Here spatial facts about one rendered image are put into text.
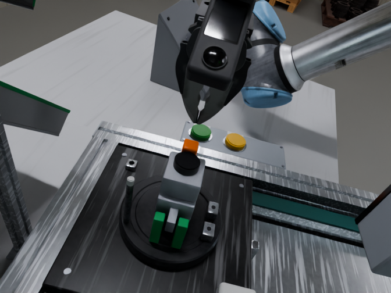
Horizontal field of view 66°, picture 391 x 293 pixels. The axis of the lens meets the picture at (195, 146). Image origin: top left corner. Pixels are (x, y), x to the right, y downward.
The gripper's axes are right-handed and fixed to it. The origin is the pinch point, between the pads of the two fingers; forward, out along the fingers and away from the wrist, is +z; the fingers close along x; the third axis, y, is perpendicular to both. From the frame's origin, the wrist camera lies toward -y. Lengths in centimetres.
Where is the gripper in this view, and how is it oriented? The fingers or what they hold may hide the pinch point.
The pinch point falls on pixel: (197, 119)
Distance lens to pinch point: 43.6
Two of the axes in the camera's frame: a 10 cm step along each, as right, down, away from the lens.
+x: -9.7, -2.6, -0.3
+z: -2.1, 7.2, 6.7
